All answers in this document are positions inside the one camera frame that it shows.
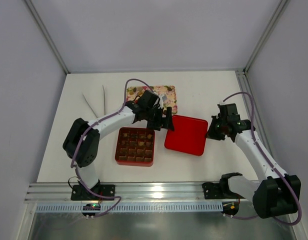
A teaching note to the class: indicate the right aluminium frame post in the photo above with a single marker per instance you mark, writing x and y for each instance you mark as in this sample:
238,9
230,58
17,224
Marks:
270,26

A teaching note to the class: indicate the aluminium frame post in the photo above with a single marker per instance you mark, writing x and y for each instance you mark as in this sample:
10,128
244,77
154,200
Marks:
270,26
45,33

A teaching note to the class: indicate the left aluminium frame post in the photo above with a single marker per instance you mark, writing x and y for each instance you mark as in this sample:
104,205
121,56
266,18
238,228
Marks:
45,33

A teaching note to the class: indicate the red chocolate box with insert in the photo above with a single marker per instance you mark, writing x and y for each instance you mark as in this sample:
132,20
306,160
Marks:
135,147

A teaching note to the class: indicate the aluminium rail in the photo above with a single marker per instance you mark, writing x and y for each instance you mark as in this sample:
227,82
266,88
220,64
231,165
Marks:
250,105
129,191

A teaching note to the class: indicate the red box lid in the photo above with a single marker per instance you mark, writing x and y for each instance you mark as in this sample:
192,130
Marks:
188,136

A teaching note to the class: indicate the aluminium front rail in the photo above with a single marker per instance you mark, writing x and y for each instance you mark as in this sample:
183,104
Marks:
129,191

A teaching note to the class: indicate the aluminium right side rail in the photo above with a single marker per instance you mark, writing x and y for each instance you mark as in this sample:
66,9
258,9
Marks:
250,105

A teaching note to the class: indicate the metal tongs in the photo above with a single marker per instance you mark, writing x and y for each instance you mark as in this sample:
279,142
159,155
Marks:
95,99

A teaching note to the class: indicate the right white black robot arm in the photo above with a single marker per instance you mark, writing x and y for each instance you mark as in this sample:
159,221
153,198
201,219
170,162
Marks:
276,193

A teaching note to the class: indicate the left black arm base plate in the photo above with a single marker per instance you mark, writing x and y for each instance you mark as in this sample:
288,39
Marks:
79,192

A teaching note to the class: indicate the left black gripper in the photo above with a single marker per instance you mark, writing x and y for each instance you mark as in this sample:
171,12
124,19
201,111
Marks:
158,121

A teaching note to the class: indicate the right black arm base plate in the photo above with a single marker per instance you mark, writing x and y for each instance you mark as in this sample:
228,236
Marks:
216,190

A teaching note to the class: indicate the slotted grey cable duct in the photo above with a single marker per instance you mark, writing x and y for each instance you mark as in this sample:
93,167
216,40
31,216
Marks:
130,207

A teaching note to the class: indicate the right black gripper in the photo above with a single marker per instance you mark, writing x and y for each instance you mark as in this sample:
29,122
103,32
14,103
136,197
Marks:
214,129

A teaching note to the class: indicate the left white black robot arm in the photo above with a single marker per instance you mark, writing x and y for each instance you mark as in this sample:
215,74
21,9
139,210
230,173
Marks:
82,141

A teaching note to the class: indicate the floral rectangular tray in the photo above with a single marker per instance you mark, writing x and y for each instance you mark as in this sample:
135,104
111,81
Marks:
167,94

